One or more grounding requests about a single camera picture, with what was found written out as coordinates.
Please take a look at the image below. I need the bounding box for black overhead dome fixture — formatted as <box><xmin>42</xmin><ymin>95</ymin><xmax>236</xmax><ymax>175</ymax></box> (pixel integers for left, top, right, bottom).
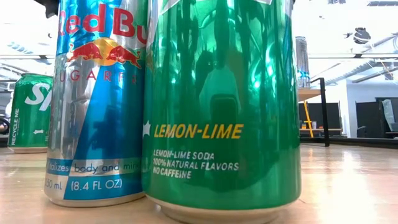
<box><xmin>353</xmin><ymin>27</ymin><xmax>372</xmax><ymax>45</ymax></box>

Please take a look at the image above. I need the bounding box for black partition panel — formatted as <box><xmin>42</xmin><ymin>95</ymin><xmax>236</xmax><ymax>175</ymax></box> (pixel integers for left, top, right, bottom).
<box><xmin>298</xmin><ymin>102</ymin><xmax>342</xmax><ymax>138</ymax></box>

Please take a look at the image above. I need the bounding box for yellow stand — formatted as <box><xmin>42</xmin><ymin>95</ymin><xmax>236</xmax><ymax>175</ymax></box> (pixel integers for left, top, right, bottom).
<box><xmin>303</xmin><ymin>101</ymin><xmax>315</xmax><ymax>138</ymax></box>

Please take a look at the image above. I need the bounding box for green Sprite can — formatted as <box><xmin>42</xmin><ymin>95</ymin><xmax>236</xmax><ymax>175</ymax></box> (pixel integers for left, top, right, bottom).
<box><xmin>141</xmin><ymin>0</ymin><xmax>302</xmax><ymax>224</ymax></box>
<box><xmin>7</xmin><ymin>73</ymin><xmax>53</xmax><ymax>154</ymax></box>

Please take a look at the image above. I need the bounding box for blue silver Red Bull can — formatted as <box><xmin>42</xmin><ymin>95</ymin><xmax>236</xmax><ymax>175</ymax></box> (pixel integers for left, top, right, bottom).
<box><xmin>43</xmin><ymin>0</ymin><xmax>149</xmax><ymax>208</ymax></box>
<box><xmin>295</xmin><ymin>36</ymin><xmax>311</xmax><ymax>90</ymax></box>

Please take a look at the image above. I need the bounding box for grey plastic cover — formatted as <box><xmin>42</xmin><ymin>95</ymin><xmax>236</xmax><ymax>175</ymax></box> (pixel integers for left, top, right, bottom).
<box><xmin>381</xmin><ymin>98</ymin><xmax>398</xmax><ymax>132</ymax></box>

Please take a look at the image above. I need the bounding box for wooden shelf black metal frame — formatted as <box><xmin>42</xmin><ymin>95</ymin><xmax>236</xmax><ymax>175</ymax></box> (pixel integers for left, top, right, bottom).
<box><xmin>297</xmin><ymin>77</ymin><xmax>330</xmax><ymax>147</ymax></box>

